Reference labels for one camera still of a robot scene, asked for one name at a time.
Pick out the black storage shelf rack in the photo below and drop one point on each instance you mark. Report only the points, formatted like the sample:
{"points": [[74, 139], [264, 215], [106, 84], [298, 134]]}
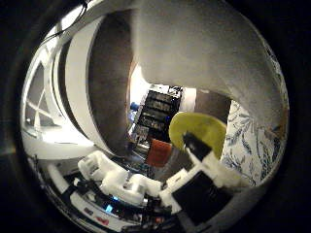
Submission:
{"points": [[155, 110]]}

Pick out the red box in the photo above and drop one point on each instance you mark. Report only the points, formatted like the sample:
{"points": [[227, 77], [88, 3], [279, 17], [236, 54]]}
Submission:
{"points": [[158, 152]]}

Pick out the white window frame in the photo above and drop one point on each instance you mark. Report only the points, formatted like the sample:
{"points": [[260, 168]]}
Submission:
{"points": [[39, 106]]}

